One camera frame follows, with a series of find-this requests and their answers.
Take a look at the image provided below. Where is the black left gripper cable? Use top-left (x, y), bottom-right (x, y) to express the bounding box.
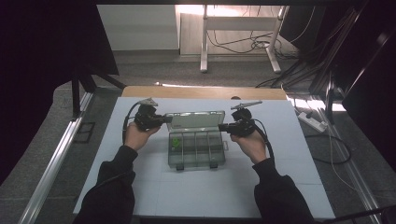
top-left (121, 102), bottom-right (142, 145)

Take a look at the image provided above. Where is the tangle of black cables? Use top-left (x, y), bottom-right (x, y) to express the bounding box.
top-left (206, 30), bottom-right (301, 61)

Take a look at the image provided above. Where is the clear grey compartment box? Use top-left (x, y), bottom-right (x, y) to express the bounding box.
top-left (164, 110), bottom-right (230, 172)

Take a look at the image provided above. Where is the black curtain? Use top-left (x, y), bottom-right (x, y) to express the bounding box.
top-left (0, 0), bottom-right (120, 185)
top-left (341, 27), bottom-right (396, 173)

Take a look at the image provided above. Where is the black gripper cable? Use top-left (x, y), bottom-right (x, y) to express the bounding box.
top-left (121, 102), bottom-right (142, 145)
top-left (251, 119), bottom-right (276, 163)

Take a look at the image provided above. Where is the white table mat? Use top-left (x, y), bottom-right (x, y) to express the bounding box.
top-left (73, 96), bottom-right (336, 219)

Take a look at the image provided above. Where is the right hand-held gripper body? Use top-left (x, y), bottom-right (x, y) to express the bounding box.
top-left (230, 100), bottom-right (263, 138)

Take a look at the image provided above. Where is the black rod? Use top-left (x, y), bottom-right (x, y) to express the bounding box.
top-left (341, 203), bottom-right (396, 224)

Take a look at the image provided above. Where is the person's right hand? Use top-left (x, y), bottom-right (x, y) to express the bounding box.
top-left (229, 129), bottom-right (269, 165)

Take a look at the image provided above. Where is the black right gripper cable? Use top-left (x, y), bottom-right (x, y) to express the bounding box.
top-left (251, 119), bottom-right (276, 163)

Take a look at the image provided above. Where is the white desk frame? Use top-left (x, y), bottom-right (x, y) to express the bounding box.
top-left (200, 4), bottom-right (289, 75)

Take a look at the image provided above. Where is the square floor socket cover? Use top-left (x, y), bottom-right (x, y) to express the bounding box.
top-left (74, 121), bottom-right (96, 145)

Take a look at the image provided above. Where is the person's left hand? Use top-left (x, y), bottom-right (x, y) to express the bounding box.
top-left (123, 120), bottom-right (162, 152)

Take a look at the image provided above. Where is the white cabinet panel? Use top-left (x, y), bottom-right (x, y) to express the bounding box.
top-left (96, 4), bottom-right (180, 51)

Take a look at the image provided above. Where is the black looped floor cable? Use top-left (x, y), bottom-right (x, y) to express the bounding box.
top-left (304, 133), bottom-right (353, 165)

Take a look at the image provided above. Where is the bundle of black floor cables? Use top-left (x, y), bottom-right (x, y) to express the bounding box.
top-left (255, 54), bottom-right (332, 90)

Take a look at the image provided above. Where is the black metal stand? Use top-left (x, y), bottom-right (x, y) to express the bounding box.
top-left (70, 62), bottom-right (127, 121)

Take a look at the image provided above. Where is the thin white floor cable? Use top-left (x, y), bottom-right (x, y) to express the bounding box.
top-left (326, 124), bottom-right (360, 192)

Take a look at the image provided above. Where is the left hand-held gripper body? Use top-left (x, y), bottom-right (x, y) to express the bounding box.
top-left (134, 97), bottom-right (165, 132)

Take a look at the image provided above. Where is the aluminium floor rail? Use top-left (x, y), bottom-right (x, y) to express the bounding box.
top-left (311, 101), bottom-right (383, 219)
top-left (18, 91), bottom-right (95, 224)

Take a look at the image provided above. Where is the white power strip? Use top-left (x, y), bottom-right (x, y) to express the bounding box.
top-left (297, 111), bottom-right (329, 133)

